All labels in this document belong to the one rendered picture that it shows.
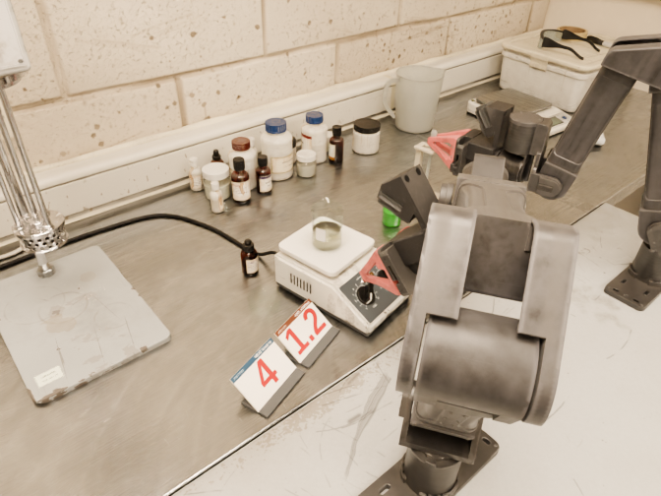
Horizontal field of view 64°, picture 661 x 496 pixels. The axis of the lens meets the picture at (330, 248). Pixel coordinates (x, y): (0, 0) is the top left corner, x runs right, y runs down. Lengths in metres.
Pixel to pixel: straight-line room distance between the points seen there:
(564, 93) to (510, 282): 1.42
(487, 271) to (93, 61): 0.91
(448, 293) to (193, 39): 0.96
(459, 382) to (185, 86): 0.99
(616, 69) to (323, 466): 0.70
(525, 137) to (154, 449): 0.76
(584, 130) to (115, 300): 0.82
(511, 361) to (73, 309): 0.74
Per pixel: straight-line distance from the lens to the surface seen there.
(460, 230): 0.34
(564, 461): 0.77
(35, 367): 0.87
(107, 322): 0.90
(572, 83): 1.75
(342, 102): 1.44
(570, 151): 0.99
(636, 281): 1.08
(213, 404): 0.76
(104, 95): 1.15
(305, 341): 0.81
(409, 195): 0.63
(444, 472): 0.64
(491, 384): 0.33
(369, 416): 0.74
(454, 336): 0.33
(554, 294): 0.34
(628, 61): 0.92
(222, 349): 0.83
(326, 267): 0.82
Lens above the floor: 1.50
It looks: 37 degrees down
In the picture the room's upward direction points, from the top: 2 degrees clockwise
